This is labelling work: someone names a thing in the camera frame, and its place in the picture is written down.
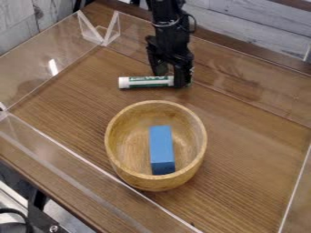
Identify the brown wooden bowl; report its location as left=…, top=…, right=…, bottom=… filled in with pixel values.
left=104, top=100, right=208, bottom=192

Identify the black cable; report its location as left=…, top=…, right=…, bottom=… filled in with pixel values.
left=0, top=208, right=33, bottom=233

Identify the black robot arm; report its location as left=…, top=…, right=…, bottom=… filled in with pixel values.
left=145, top=0, right=196, bottom=88

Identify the green and white marker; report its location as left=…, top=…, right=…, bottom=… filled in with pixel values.
left=117, top=76, right=173, bottom=89

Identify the blue rectangular block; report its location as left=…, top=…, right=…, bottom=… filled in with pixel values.
left=149, top=126, right=175, bottom=175

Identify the black metal table frame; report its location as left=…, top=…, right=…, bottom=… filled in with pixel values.
left=28, top=189, right=69, bottom=233

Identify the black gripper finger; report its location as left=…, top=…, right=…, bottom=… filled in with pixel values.
left=148, top=50, right=168, bottom=76
left=173, top=61, right=193, bottom=88

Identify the clear acrylic tray wall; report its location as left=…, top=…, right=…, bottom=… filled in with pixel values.
left=0, top=5, right=311, bottom=233

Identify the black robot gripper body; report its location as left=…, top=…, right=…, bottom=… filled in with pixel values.
left=145, top=16, right=195, bottom=66

